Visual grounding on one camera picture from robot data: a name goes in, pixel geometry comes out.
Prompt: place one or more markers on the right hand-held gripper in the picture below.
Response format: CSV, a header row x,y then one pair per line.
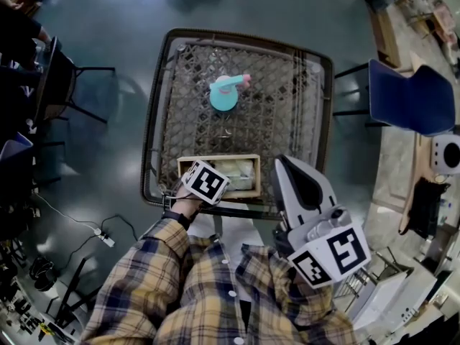
x,y
341,253

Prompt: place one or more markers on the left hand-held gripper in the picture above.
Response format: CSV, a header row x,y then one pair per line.
x,y
206,182

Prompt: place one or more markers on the pale plastic bag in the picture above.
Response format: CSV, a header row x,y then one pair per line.
x,y
237,174

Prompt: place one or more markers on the wooden tray box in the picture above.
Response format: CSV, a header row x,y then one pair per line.
x,y
244,194

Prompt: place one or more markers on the person's left forearm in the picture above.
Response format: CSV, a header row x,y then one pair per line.
x,y
143,264

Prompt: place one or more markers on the person's right forearm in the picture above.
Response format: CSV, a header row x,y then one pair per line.
x,y
316,311

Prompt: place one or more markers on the person's left hand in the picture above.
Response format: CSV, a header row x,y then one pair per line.
x,y
185,200

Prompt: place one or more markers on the black wristwatch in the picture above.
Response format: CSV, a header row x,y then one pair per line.
x,y
181,219

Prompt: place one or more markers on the white undershirt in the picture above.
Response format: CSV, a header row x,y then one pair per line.
x,y
230,225

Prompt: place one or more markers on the glass-top rattan table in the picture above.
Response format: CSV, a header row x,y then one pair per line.
x,y
273,120

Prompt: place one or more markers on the teal spray bottle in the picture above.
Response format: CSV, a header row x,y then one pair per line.
x,y
223,99

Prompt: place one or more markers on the wooden bench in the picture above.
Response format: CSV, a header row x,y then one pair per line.
x,y
411,192

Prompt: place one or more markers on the yellow plaid shirt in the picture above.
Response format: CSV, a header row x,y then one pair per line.
x,y
215,293

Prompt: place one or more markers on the white power strip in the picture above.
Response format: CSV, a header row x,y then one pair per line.
x,y
105,238

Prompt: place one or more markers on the black bag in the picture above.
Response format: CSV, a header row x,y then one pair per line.
x,y
427,207

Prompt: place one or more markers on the blue plastic chair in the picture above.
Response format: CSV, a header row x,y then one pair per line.
x,y
406,99

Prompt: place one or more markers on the white round-window appliance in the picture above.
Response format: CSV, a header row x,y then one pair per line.
x,y
445,156

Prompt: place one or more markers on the black mesh chair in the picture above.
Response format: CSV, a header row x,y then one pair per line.
x,y
54,85

